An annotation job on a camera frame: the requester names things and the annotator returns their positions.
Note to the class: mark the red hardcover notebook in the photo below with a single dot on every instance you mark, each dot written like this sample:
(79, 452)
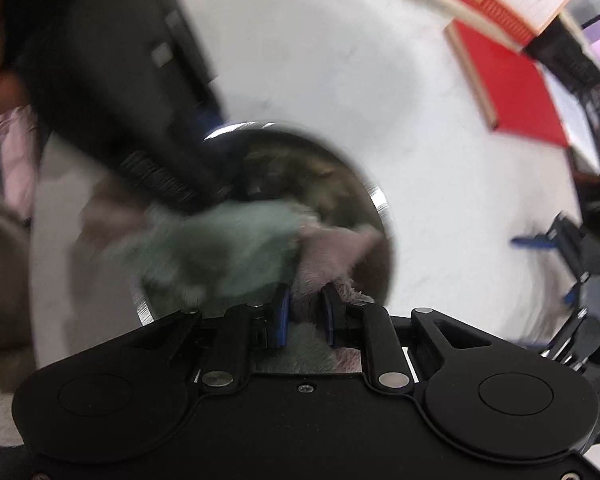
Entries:
(520, 95)

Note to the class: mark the person's body in pink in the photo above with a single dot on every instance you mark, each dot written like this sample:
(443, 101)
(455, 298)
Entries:
(15, 160)

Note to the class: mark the green and pink fluffy cloth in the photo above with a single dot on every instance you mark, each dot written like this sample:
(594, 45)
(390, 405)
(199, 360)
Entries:
(220, 240)

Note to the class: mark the stainless steel bowl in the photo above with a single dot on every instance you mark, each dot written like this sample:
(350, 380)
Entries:
(330, 185)

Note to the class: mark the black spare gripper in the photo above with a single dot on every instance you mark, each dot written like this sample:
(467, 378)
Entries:
(575, 340)
(575, 250)

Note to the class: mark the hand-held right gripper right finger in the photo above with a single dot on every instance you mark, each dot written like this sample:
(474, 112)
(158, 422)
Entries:
(330, 315)

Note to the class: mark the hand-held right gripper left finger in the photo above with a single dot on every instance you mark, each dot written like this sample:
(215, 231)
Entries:
(280, 320)

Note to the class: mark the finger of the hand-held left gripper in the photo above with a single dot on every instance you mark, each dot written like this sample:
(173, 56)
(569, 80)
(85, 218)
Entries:
(212, 122)

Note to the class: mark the small black printer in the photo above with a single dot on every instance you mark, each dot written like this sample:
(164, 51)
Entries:
(565, 55)

